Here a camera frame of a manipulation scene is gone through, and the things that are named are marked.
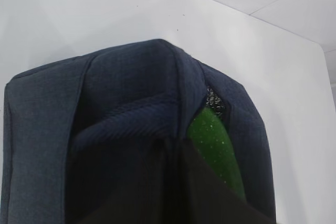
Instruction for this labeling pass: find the green cucumber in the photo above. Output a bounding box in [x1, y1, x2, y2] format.
[187, 107, 246, 201]

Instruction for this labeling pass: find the navy blue fabric bag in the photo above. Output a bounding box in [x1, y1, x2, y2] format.
[1, 39, 276, 223]

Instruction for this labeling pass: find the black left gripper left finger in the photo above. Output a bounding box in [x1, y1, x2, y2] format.
[78, 140, 181, 223]

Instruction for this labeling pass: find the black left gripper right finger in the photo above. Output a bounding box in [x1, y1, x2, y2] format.
[181, 139, 275, 223]

